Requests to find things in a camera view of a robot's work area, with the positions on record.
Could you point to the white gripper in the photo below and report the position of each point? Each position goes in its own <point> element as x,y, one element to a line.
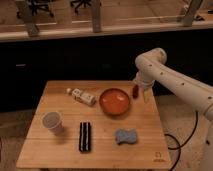
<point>145,82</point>

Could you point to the dark red pepper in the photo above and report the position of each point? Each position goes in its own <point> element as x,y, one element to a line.
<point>135,91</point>

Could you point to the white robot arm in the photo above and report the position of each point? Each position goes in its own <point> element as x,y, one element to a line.
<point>151,68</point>

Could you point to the orange bowl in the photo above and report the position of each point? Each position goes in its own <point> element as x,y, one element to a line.
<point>114,101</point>

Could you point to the blue sponge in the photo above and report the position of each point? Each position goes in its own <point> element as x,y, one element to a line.
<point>123,136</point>

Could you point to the white tube bottle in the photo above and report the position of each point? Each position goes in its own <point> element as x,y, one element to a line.
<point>82,96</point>

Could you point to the black white striped block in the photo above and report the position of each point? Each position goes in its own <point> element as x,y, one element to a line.
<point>85,137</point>

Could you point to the clear plastic cup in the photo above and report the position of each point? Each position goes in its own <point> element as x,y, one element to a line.
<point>53,122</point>

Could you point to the black office chair middle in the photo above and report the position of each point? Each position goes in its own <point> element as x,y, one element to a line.
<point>77,3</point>

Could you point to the black office chair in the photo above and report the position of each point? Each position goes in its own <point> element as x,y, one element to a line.
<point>77,3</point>
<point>34,6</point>

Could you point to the black office chair left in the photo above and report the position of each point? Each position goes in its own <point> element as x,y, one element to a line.
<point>34,6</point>

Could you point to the grey metal post right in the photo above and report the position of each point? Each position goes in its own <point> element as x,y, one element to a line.
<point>192,9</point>

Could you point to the grey metal post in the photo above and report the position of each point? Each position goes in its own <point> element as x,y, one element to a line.
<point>96,16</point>
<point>27,18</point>
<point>192,9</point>

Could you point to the grey metal post middle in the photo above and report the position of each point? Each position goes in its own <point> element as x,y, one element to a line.
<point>96,16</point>

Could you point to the grey metal post left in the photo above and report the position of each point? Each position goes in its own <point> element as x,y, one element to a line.
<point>27,18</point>

